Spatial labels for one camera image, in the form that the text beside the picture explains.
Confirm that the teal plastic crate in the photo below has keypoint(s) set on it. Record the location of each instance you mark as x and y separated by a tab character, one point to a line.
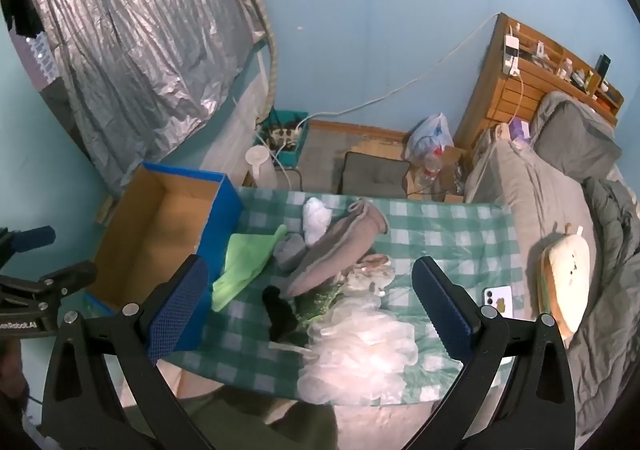
292	154

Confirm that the blue cardboard box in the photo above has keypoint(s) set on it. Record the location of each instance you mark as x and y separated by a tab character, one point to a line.
150	230

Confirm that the silver foil curtain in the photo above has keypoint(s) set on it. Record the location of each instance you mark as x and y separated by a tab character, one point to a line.
140	30

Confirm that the green checked blanket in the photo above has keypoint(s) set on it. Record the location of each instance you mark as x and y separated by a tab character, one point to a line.
450	235

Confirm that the patterned grey sock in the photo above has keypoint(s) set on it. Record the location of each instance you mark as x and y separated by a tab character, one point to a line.
372	264

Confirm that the white sheer curtain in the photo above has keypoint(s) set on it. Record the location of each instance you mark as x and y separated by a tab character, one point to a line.
235	130

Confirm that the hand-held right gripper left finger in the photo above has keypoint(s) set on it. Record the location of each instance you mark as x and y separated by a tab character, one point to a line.
180	302

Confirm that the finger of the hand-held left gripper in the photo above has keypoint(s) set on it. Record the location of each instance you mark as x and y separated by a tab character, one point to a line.
55	280
32	238

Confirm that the white sock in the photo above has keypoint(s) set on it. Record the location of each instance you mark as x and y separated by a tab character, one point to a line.
316	220

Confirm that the white power strip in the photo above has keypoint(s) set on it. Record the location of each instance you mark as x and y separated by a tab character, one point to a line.
285	135

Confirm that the toast shaped plush pillow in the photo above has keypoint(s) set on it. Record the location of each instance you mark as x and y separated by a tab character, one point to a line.
567	275

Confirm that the white plastic jug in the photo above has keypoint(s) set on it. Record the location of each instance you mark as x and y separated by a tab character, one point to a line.
260	170

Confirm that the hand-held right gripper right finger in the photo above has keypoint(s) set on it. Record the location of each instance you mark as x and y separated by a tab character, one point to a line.
442	312

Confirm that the green patterned cloth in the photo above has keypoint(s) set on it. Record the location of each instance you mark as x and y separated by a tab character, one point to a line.
320	306

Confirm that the small grey sock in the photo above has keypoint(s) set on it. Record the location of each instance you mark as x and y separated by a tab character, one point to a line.
289	252

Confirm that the purple packet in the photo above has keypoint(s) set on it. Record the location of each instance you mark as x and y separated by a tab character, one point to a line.
520	129

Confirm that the grey towel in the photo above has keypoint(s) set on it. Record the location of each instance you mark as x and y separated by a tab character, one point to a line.
340	245

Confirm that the beige bed mattress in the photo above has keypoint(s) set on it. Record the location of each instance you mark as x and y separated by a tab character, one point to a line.
540	190

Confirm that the white plastic bag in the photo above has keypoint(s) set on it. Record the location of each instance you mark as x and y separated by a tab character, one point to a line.
430	135

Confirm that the white smartphone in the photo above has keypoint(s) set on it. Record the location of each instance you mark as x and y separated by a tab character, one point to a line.
495	301

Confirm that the black sock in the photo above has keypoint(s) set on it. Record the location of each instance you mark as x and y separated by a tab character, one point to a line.
280	312

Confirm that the dark cloth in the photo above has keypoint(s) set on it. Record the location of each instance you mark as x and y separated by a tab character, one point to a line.
22	12

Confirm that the black seat cushion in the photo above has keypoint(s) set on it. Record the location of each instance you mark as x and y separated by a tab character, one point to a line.
372	175

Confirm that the clear plastic bottle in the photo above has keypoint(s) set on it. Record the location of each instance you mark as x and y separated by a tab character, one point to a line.
431	170

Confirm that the white charger block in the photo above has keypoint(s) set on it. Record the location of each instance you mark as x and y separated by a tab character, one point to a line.
511	55

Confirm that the black box on headboard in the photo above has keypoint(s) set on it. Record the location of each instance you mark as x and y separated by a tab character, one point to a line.
603	66

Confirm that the grey duvet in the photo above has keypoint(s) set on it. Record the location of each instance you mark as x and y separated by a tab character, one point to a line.
610	280

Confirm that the light green cloth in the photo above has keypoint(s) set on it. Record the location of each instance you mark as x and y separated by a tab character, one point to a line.
240	265

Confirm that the white mesh bath loofah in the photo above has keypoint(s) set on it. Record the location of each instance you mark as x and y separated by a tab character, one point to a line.
360	355

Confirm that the wooden headboard shelf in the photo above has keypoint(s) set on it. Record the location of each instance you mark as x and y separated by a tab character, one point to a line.
505	95

